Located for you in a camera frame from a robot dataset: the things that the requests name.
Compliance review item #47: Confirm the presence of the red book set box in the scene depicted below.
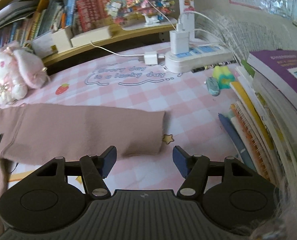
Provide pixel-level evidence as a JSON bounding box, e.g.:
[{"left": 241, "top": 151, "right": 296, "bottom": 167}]
[{"left": 76, "top": 0, "right": 111, "bottom": 33}]

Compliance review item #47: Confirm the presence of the large white charger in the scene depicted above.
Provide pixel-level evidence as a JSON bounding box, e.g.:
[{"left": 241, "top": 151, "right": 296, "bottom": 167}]
[{"left": 170, "top": 30, "right": 190, "bottom": 55}]

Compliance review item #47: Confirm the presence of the white and wood bookshelf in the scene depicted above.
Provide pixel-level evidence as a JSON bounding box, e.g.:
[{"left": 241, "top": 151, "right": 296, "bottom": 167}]
[{"left": 0, "top": 0, "right": 179, "bottom": 68}]

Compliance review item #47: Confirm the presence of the small white charger cube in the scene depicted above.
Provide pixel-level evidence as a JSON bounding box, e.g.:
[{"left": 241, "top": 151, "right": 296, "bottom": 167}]
[{"left": 144, "top": 51, "right": 165, "bottom": 66}]

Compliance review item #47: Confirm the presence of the patterned black pen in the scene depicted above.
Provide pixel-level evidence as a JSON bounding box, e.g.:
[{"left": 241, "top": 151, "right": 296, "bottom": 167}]
[{"left": 191, "top": 60, "right": 235, "bottom": 74}]

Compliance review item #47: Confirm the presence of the colourful paper decoration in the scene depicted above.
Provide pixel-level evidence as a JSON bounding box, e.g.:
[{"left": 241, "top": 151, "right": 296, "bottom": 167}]
[{"left": 105, "top": 0, "right": 177, "bottom": 27}]

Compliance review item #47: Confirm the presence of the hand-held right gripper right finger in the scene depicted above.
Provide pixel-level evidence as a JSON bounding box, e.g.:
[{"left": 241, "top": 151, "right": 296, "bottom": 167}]
[{"left": 172, "top": 145, "right": 262, "bottom": 199}]

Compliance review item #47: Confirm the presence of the cream pen box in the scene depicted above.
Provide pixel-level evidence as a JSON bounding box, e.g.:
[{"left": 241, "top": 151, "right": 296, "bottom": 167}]
[{"left": 51, "top": 26, "right": 73, "bottom": 52}]

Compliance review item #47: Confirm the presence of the white plug adapter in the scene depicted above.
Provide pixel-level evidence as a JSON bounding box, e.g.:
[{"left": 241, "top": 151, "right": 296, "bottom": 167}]
[{"left": 176, "top": 14, "right": 195, "bottom": 33}]

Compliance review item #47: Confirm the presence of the stack of books and notebooks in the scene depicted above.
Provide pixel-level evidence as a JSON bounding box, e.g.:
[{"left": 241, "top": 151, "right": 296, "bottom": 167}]
[{"left": 230, "top": 50, "right": 297, "bottom": 205}]

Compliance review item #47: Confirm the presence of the flat cream box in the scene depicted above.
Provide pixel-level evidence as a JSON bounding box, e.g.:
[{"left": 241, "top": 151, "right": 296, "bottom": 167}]
[{"left": 70, "top": 26, "right": 114, "bottom": 47}]

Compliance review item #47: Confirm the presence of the grey fluffy sleeve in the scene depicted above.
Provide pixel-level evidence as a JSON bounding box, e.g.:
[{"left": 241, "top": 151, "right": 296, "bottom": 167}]
[{"left": 250, "top": 187, "right": 297, "bottom": 240}]

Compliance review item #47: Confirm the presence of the white power strip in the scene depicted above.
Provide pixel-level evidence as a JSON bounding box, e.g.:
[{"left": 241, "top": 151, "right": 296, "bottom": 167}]
[{"left": 165, "top": 44, "right": 235, "bottom": 73}]

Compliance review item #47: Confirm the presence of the grey eraser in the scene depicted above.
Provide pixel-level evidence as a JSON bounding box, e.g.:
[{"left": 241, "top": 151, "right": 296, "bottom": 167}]
[{"left": 205, "top": 77, "right": 221, "bottom": 96}]

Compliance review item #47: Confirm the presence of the blue pen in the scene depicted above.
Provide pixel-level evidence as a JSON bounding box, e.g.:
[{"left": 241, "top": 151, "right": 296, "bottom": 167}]
[{"left": 218, "top": 113, "right": 258, "bottom": 173}]

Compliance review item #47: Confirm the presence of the yellow green eraser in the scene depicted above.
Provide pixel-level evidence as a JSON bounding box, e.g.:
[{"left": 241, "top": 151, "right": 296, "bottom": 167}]
[{"left": 212, "top": 65, "right": 235, "bottom": 90}]

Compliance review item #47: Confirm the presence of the pink white plush bunny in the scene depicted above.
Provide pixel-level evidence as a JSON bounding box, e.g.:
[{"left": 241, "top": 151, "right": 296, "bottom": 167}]
[{"left": 0, "top": 41, "right": 49, "bottom": 105}]

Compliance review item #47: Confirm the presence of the brown and purple garment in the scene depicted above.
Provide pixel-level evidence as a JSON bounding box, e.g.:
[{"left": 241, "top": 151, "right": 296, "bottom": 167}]
[{"left": 0, "top": 104, "right": 167, "bottom": 234}]

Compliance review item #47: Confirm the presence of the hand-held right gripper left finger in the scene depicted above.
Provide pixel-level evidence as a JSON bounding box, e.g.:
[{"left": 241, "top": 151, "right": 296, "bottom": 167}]
[{"left": 35, "top": 145, "right": 117, "bottom": 200}]

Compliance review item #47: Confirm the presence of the white charger cable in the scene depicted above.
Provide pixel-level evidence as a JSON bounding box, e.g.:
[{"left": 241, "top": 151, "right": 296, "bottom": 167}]
[{"left": 90, "top": 41, "right": 146, "bottom": 58}]

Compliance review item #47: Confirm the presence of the pink checked printed desk mat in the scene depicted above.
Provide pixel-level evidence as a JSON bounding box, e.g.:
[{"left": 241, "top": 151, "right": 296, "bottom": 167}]
[{"left": 0, "top": 41, "right": 276, "bottom": 205}]

